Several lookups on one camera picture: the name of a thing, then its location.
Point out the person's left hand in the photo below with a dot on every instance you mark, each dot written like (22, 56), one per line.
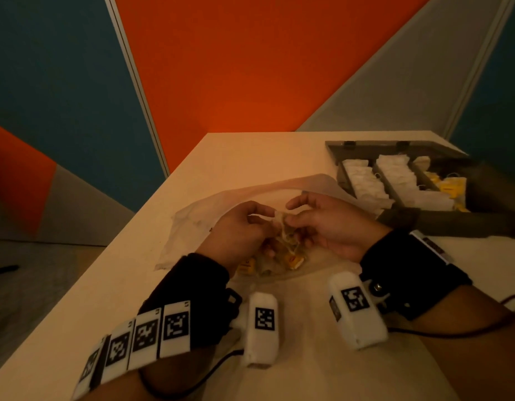
(232, 238)

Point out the person's right hand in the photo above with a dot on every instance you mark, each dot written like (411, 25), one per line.
(341, 229)

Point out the clear plastic bag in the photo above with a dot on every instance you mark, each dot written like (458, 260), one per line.
(190, 229)

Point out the pile of paper tea bags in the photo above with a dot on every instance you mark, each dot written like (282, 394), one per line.
(293, 260)

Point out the dark compartment organizer box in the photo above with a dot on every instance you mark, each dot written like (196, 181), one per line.
(470, 225)

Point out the person's left forearm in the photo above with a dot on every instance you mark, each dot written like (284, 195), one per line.
(174, 371)

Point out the person's right forearm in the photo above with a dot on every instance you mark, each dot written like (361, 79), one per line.
(483, 363)

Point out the black rod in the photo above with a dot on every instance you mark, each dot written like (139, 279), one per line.
(3, 270)

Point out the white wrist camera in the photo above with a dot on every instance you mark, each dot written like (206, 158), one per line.
(362, 329)
(259, 350)

